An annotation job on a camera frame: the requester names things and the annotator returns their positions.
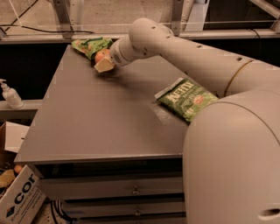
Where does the top drawer metal knob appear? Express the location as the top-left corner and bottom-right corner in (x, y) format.
(131, 186), (141, 195)

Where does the white pump lotion bottle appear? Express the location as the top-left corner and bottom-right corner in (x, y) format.
(0, 79), (24, 109)

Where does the red apple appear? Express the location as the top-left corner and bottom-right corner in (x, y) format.
(94, 48), (110, 63)

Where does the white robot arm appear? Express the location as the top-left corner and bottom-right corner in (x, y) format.
(110, 17), (280, 224)

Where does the green Kettle chips bag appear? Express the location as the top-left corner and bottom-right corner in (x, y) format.
(155, 78), (219, 123)

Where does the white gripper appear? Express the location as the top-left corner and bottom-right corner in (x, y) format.
(94, 38), (131, 73)

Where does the white cardboard box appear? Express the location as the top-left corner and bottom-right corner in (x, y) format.
(0, 122), (46, 224)

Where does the black cable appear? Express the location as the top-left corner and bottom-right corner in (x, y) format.
(0, 24), (95, 35)

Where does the drawer metal knob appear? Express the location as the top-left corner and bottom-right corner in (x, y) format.
(131, 186), (141, 195)
(135, 209), (142, 216)

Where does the grey drawer cabinet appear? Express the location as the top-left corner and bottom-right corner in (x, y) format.
(14, 40), (222, 224)

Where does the crumpled green rice chip bag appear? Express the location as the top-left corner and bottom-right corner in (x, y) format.
(72, 37), (113, 60)

